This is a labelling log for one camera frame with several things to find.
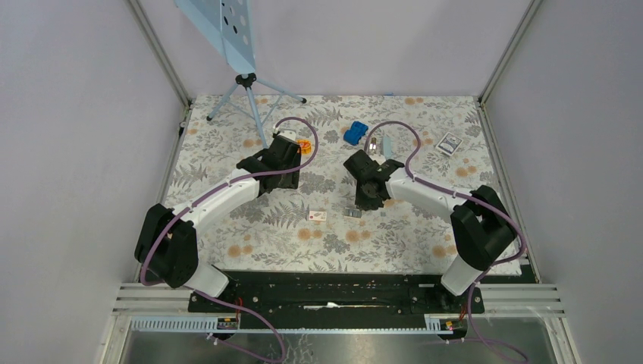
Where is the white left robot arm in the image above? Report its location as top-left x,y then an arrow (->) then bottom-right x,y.
134,130 -> 301,312

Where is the cardboard staple box sleeve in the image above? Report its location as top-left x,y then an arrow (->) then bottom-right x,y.
308,210 -> 328,222

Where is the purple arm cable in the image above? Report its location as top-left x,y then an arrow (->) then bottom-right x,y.
362,120 -> 531,364
138,116 -> 321,364

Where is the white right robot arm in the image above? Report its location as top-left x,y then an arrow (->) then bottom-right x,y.
343,150 -> 519,312

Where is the blue music stand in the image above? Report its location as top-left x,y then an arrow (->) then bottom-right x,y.
175,0 -> 307,147

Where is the blue toy car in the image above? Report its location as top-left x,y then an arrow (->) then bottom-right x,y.
343,121 -> 369,146

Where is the silver stapler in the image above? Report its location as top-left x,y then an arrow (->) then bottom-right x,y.
368,136 -> 393,159

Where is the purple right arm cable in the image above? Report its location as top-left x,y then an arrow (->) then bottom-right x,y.
362,120 -> 531,364

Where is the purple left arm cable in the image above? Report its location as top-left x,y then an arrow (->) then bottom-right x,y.
138,116 -> 321,364

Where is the floral tablecloth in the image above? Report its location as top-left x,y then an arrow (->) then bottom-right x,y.
159,94 -> 523,276

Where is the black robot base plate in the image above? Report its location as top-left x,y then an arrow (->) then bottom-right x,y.
219,271 -> 485,330

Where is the orange tape roll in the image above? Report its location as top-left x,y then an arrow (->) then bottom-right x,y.
297,140 -> 312,155

